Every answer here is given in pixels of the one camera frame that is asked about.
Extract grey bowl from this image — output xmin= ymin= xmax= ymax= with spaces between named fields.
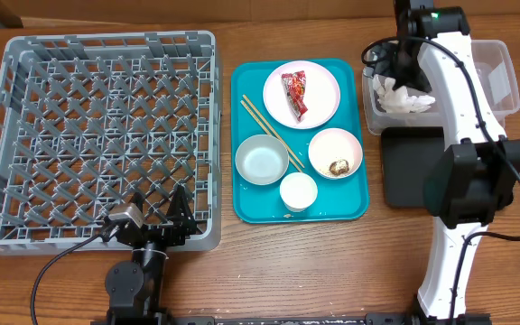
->
xmin=235 ymin=135 xmax=289 ymax=186

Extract red snack wrapper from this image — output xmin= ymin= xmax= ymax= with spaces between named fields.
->
xmin=281 ymin=70 xmax=308 ymax=122

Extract pink bowl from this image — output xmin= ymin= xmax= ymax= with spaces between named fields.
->
xmin=308 ymin=128 xmax=364 ymax=180

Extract white cup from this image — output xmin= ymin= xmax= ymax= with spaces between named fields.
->
xmin=279 ymin=172 xmax=318 ymax=212

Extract rice and food leftovers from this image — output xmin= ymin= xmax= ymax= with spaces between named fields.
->
xmin=329 ymin=159 xmax=350 ymax=177

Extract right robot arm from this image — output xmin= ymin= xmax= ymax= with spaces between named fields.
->
xmin=361 ymin=1 xmax=520 ymax=324

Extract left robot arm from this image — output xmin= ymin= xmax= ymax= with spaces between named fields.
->
xmin=101 ymin=185 xmax=198 ymax=325

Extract black waste tray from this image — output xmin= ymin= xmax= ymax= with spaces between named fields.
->
xmin=381 ymin=127 xmax=445 ymax=209

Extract grey plastic dishwasher rack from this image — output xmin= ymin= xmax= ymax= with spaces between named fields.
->
xmin=0 ymin=31 xmax=222 ymax=255

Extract large pink plate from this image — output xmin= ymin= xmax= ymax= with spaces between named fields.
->
xmin=263 ymin=60 xmax=340 ymax=129

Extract wooden chopstick upper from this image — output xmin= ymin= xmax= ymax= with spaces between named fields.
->
xmin=241 ymin=94 xmax=306 ymax=170

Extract teal plastic tray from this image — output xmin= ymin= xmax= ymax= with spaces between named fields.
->
xmin=230 ymin=59 xmax=370 ymax=224

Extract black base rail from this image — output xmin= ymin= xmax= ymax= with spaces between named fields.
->
xmin=91 ymin=313 xmax=492 ymax=325

